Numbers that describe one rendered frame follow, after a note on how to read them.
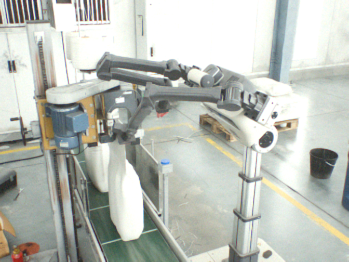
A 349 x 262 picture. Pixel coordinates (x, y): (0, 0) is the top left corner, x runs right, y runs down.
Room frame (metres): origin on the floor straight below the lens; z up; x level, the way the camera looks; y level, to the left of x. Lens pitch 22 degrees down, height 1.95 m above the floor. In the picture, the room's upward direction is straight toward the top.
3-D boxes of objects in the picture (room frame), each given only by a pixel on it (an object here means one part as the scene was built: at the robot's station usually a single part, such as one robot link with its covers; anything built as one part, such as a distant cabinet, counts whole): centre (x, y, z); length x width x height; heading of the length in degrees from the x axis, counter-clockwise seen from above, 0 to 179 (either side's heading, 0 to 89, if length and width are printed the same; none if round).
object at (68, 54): (2.24, 0.59, 1.61); 0.15 x 0.14 x 0.17; 25
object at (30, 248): (2.34, 1.15, 0.02); 0.22 x 0.18 x 0.04; 25
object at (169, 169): (2.22, 0.06, 0.81); 0.08 x 0.08 x 0.06; 25
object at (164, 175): (2.22, 0.06, 0.39); 0.03 x 0.03 x 0.78; 25
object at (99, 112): (2.24, 0.50, 1.26); 0.22 x 0.05 x 0.16; 25
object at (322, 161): (3.61, -1.62, 0.13); 0.30 x 0.30 x 0.26
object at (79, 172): (2.64, 0.81, 0.54); 1.05 x 0.02 x 0.41; 25
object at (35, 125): (2.07, 0.84, 1.14); 0.11 x 0.06 x 0.11; 25
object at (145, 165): (2.86, 0.32, 0.54); 1.05 x 0.02 x 0.41; 25
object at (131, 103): (2.34, 0.38, 1.21); 0.30 x 0.25 x 0.30; 25
